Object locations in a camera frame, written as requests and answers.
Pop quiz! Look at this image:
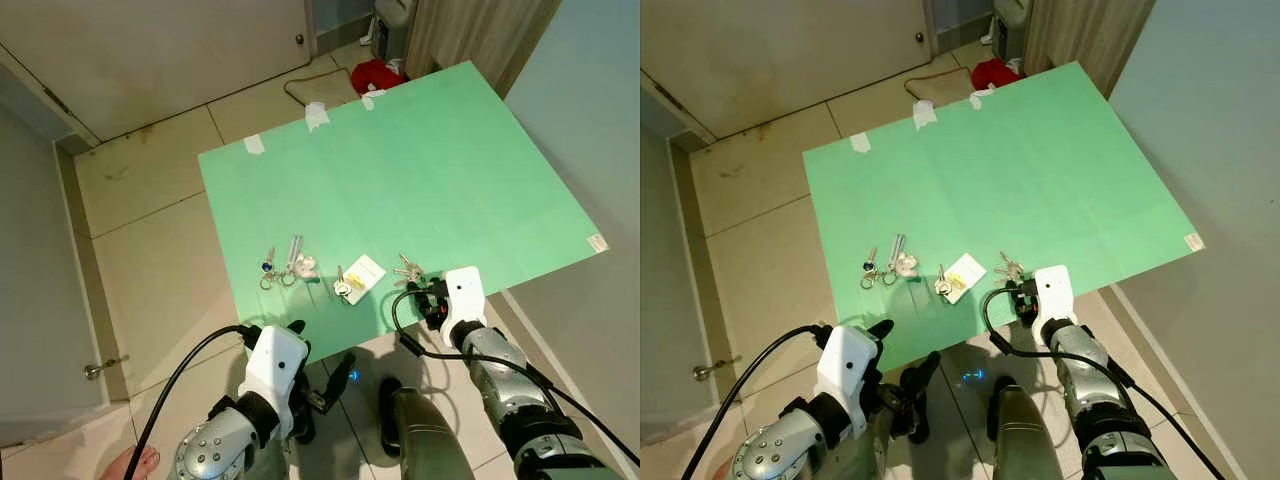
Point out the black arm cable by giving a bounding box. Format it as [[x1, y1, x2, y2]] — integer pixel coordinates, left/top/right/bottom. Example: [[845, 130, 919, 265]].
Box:
[[391, 286, 641, 469], [683, 323, 831, 480], [123, 323, 263, 480], [982, 285, 1226, 480]]

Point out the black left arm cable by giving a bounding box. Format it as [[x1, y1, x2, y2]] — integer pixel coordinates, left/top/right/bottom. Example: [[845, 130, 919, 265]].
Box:
[[123, 323, 263, 480], [683, 323, 831, 480]]

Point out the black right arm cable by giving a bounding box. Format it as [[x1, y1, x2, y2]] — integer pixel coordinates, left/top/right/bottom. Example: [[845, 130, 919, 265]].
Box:
[[982, 285, 1226, 480], [391, 286, 641, 469]]

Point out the red bag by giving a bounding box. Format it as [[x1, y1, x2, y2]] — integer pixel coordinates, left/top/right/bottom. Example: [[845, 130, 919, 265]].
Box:
[[350, 59, 409, 96], [971, 57, 1023, 91]]

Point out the wood grain panel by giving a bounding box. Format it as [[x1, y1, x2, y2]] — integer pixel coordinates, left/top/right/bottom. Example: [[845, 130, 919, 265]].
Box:
[[403, 0, 563, 99], [1022, 0, 1158, 96]]

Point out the grey appliance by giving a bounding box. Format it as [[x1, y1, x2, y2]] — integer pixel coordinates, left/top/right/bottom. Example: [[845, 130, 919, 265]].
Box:
[[370, 0, 419, 61], [990, 0, 1033, 59]]

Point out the key with white card tag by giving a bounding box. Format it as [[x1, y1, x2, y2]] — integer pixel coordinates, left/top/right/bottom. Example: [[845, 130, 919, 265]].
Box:
[[935, 253, 988, 304], [334, 254, 387, 306]]

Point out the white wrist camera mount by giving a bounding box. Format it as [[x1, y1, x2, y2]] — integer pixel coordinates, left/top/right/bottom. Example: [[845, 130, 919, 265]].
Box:
[[440, 266, 488, 349], [1030, 265, 1076, 346], [240, 324, 310, 441], [815, 324, 881, 436]]

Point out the white door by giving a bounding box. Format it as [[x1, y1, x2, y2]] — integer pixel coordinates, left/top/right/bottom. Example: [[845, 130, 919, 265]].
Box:
[[0, 0, 317, 143], [640, 0, 937, 139]]

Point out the key bunch with white charm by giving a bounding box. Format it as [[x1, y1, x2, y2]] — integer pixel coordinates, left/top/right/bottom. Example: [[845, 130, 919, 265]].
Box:
[[882, 234, 921, 285], [281, 235, 321, 287]]

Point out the grey robot leg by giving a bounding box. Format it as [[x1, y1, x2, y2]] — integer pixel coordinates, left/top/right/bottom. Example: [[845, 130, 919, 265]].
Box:
[[985, 375, 1076, 480], [378, 375, 476, 480]]

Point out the green table sheet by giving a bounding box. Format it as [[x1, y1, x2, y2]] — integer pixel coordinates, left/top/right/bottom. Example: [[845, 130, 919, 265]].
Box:
[[198, 60, 609, 363], [803, 60, 1206, 373]]

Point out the brown cord on floor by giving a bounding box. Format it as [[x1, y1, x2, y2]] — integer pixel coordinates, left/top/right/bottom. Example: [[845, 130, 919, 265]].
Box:
[[905, 64, 976, 103], [283, 66, 361, 109]]

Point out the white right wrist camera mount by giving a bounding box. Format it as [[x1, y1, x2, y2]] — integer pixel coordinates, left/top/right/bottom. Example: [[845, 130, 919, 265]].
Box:
[[1030, 265, 1076, 346], [440, 266, 488, 349]]

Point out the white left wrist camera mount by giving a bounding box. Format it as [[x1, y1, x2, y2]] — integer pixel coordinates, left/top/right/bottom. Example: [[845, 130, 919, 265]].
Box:
[[240, 324, 310, 441], [815, 324, 881, 436]]

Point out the person's bare foot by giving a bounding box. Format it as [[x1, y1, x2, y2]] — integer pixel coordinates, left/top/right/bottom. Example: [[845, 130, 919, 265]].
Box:
[[97, 445, 161, 480]]

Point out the grey door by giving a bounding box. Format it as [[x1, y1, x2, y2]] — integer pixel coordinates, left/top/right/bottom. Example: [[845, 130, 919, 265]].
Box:
[[640, 125, 717, 443], [0, 95, 111, 446]]

